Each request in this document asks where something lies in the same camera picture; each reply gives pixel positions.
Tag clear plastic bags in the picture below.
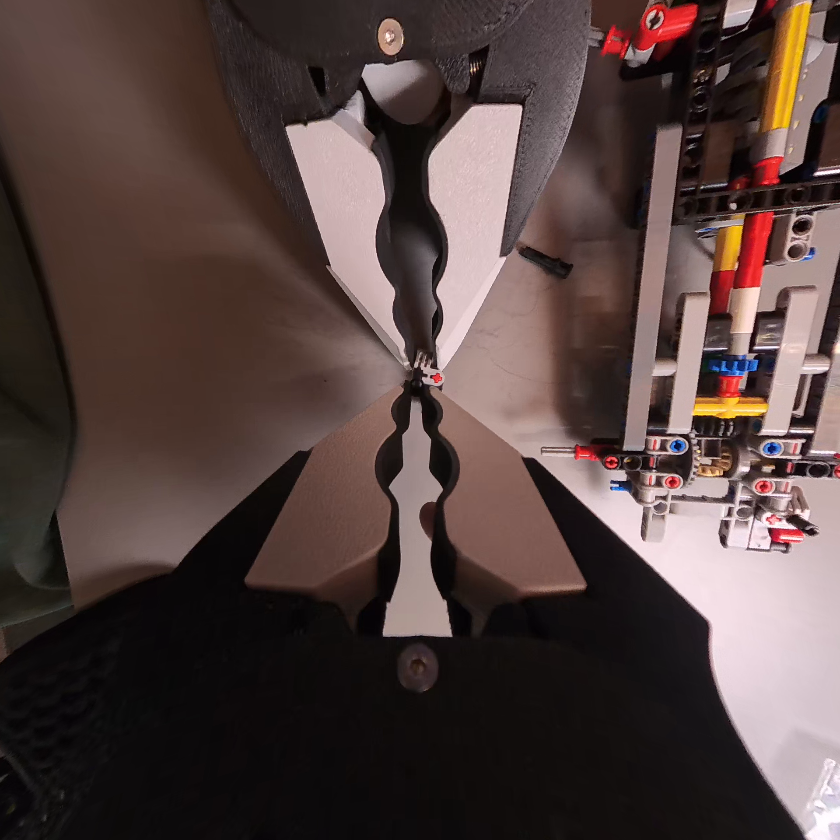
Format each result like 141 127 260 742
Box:
797 756 840 840

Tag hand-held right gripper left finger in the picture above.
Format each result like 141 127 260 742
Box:
244 385 403 634

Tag toy car chassis model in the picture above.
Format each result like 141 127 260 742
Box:
541 0 840 553

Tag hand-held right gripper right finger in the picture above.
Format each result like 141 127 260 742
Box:
428 387 588 621

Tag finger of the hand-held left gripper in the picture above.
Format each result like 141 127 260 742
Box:
285 91 419 363
428 100 526 370

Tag long black toy pin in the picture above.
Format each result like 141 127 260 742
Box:
518 245 575 280

